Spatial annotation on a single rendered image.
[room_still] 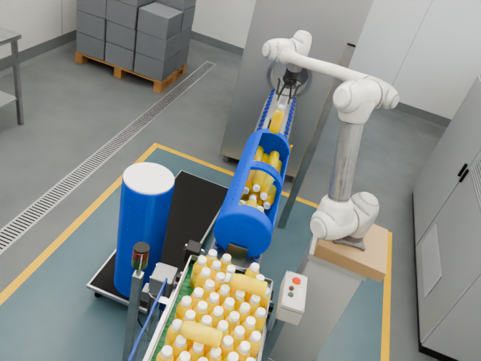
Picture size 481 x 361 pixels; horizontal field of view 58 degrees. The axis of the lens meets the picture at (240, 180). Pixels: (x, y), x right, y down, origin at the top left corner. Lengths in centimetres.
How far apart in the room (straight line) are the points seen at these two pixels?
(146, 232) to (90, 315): 80
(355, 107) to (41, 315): 226
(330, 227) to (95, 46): 441
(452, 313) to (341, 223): 144
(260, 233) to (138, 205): 70
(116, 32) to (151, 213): 354
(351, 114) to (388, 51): 501
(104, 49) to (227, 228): 406
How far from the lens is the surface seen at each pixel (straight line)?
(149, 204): 236
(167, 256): 321
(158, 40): 537
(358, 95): 187
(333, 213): 204
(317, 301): 254
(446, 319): 334
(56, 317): 307
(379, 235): 251
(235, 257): 215
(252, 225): 205
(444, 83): 707
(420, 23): 681
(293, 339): 283
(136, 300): 194
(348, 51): 312
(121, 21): 555
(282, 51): 224
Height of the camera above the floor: 252
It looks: 36 degrees down
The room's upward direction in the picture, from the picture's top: 16 degrees clockwise
